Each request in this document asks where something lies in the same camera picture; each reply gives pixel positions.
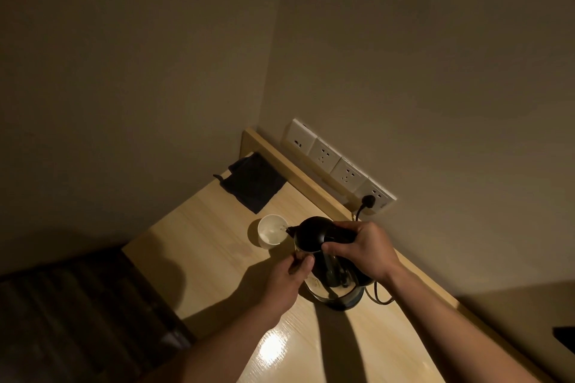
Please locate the black power plug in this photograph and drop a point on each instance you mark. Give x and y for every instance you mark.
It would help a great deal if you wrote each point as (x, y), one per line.
(368, 202)

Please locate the white wall power socket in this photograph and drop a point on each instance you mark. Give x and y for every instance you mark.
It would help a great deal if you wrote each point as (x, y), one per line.
(350, 175)
(379, 197)
(325, 155)

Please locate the person's left hand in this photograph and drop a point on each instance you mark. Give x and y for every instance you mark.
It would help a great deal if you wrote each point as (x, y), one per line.
(281, 290)

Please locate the person's right hand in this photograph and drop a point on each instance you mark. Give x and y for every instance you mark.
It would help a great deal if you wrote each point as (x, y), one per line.
(370, 252)

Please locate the person's left forearm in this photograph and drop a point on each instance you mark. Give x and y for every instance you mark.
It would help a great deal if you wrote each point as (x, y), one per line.
(224, 347)

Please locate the person's left thumb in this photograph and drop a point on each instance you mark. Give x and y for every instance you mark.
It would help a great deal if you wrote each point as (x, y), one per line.
(306, 266)

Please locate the person's right forearm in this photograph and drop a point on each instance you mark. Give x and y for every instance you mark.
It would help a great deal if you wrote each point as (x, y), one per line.
(444, 333)

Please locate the black cloth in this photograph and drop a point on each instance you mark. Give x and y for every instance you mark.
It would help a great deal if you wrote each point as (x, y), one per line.
(255, 180)

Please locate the white cup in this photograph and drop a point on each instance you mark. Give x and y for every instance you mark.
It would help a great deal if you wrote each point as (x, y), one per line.
(271, 230)

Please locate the white wall socket with ports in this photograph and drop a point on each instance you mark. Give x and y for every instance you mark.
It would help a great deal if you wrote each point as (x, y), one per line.
(301, 136)

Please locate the black and steel electric kettle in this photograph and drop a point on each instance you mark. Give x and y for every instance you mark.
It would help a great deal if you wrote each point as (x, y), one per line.
(314, 234)

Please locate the person's right thumb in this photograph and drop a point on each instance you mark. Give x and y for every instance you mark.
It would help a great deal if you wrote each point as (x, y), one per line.
(338, 248)

